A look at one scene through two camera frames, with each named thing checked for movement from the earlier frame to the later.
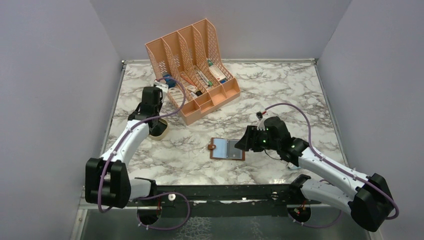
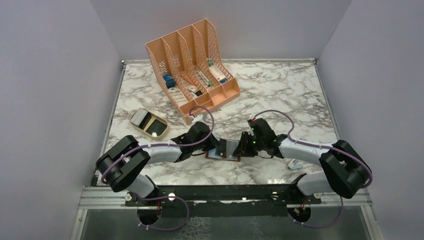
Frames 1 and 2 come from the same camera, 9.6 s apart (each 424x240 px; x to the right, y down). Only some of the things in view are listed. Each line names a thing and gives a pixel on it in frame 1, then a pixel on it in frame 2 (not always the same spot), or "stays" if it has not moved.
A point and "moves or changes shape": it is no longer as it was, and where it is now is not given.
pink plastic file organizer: (189, 62) stays
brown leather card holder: (225, 149) moves or changes shape
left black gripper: (160, 106) -> (213, 143)
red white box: (218, 74) stays
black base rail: (225, 200) stays
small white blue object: (292, 166) stays
